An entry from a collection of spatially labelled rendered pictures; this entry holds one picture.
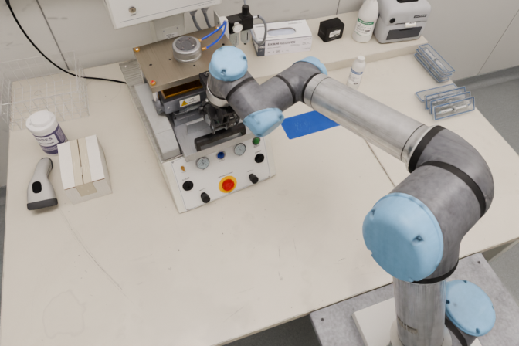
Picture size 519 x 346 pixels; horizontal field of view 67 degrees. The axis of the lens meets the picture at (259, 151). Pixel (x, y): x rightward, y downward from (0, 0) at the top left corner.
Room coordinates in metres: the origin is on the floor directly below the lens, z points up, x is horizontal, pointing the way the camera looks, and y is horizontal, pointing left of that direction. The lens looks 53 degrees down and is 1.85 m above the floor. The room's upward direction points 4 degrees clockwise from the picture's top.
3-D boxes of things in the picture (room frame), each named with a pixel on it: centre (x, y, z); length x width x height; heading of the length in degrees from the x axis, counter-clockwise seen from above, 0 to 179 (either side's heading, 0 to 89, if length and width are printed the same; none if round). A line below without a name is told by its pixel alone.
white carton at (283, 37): (1.36, -0.06, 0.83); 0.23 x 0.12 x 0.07; 105
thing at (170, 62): (0.92, 0.22, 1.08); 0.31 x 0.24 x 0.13; 119
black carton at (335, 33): (1.44, -0.27, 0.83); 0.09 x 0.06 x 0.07; 119
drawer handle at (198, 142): (0.69, 0.11, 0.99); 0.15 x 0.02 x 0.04; 119
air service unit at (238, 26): (1.10, 0.09, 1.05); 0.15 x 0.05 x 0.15; 119
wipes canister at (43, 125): (0.79, 0.70, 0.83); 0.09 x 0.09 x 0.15
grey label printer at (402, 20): (1.53, -0.55, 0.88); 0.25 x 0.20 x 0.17; 16
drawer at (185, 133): (0.81, 0.18, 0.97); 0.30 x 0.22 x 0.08; 29
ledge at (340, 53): (1.42, -0.26, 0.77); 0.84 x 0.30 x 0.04; 112
